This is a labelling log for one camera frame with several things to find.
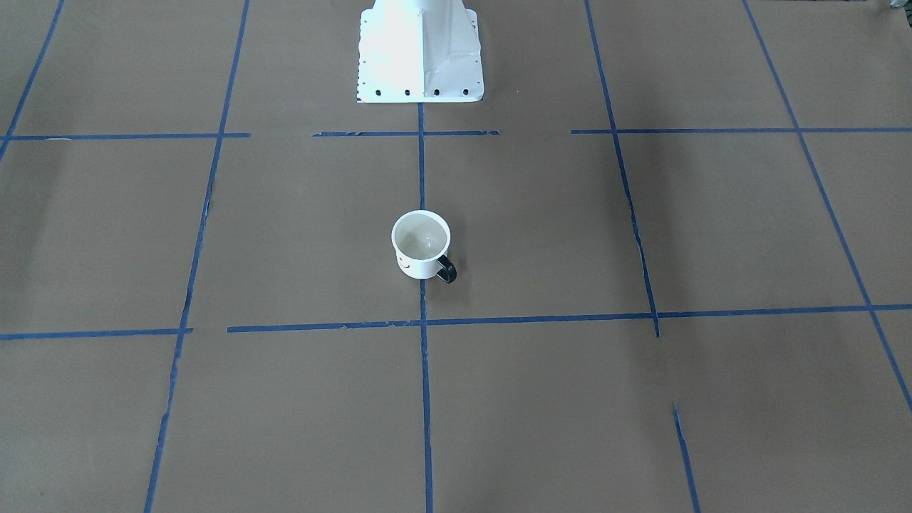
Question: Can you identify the white smiley mug black handle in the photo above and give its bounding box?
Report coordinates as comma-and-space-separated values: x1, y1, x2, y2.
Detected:
390, 209, 458, 284

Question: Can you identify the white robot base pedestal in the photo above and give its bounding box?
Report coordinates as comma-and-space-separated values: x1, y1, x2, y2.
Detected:
356, 1, 485, 104

